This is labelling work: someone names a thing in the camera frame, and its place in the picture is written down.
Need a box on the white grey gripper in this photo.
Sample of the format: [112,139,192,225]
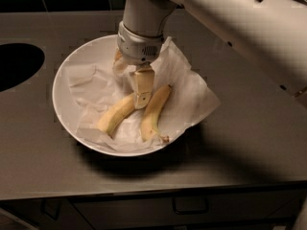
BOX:
[112,22,164,109]

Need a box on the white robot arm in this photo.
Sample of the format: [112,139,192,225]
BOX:
[114,0,307,106]

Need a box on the white round bowl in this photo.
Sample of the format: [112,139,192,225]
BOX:
[52,34,193,158]

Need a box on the right yellow banana with stem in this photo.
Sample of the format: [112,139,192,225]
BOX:
[140,85,172,143]

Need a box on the white crumpled paper sheet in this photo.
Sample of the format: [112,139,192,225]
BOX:
[64,37,220,155]

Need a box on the grey cabinet door with handle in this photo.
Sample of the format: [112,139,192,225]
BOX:
[0,198,93,230]

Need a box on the grey drawer with black handle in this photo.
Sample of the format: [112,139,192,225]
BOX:
[73,191,305,230]

